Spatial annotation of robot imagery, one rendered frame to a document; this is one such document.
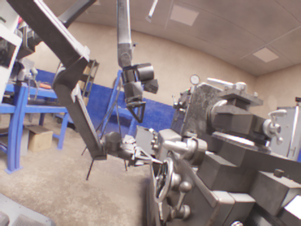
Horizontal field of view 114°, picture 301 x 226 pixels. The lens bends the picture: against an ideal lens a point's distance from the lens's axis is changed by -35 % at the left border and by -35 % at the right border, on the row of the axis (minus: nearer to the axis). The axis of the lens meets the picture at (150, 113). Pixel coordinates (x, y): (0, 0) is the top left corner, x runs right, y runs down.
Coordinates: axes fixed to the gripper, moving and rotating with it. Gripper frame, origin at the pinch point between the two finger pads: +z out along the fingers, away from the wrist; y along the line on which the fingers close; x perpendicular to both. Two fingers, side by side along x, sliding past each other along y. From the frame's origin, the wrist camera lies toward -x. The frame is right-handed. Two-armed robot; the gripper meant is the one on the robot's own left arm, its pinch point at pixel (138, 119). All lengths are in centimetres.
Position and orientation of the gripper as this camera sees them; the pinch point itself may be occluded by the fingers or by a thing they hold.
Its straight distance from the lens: 60.1
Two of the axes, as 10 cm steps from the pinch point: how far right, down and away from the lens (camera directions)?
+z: 2.2, 9.7, 1.0
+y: -2.0, -0.6, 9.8
